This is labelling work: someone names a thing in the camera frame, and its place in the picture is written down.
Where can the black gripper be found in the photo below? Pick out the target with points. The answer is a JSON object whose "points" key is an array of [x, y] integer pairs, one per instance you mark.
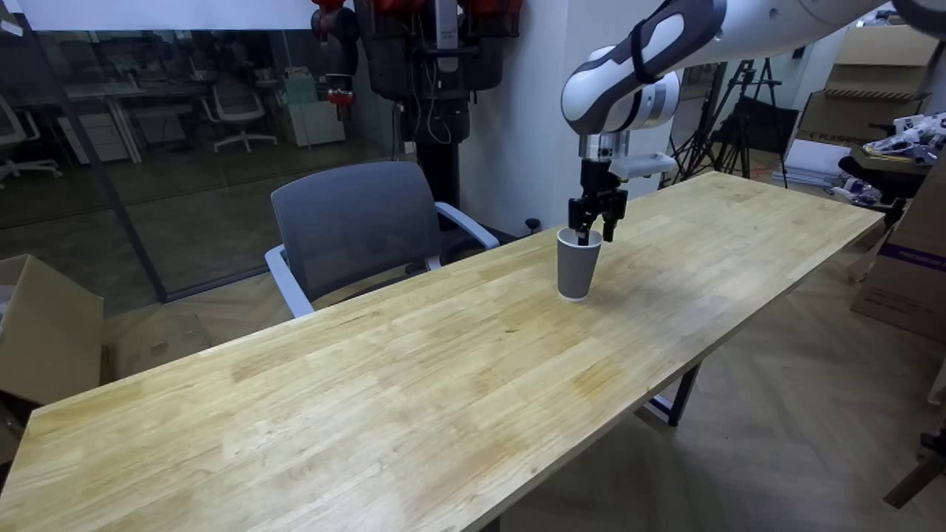
{"points": [[598, 188]]}

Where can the grey paper cup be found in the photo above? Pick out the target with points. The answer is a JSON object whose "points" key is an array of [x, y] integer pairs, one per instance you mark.
{"points": [[576, 262]]}

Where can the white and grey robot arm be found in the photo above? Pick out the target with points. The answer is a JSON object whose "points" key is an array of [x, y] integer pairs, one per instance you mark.
{"points": [[614, 86]]}

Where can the black tripod stand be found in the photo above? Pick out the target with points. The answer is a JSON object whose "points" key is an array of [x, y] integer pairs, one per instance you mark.
{"points": [[735, 104]]}

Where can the black table leg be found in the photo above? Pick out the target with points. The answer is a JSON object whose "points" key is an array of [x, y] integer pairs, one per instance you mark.
{"points": [[676, 410]]}

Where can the red and black robot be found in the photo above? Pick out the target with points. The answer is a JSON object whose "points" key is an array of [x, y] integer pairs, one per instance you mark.
{"points": [[429, 57]]}

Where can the grey office chair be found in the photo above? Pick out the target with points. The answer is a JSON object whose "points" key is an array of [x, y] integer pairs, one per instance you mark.
{"points": [[351, 224]]}

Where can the stacked cardboard boxes at right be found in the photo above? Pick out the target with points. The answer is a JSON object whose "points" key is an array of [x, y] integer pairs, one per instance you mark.
{"points": [[907, 286]]}

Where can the white office chair behind glass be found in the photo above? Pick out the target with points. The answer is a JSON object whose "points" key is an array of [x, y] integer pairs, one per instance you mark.
{"points": [[234, 104]]}

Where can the cardboard box at left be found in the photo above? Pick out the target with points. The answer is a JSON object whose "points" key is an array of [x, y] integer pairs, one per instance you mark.
{"points": [[51, 333]]}

